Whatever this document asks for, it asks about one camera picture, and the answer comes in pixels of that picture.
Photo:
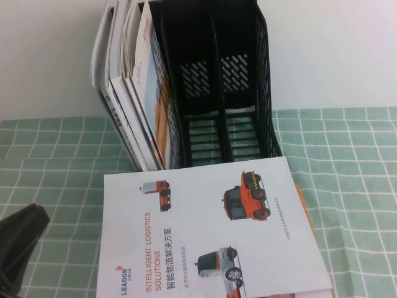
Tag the white Leador logistics brochure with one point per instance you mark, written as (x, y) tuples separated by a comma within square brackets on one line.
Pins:
[(201, 223)]

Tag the black mesh book holder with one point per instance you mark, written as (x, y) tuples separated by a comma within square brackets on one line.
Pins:
[(239, 37)]

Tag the orange-edged book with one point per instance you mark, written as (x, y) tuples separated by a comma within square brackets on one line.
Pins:
[(307, 211)]

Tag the brochure with sand picture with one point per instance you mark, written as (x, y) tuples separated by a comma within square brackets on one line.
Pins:
[(149, 77)]

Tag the white brochure with blue edge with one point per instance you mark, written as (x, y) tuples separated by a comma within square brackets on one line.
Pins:
[(119, 88)]

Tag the curled loose white papers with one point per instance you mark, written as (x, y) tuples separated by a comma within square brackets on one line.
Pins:
[(128, 37)]

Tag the large white folder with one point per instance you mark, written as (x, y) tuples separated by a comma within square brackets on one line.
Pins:
[(100, 46)]

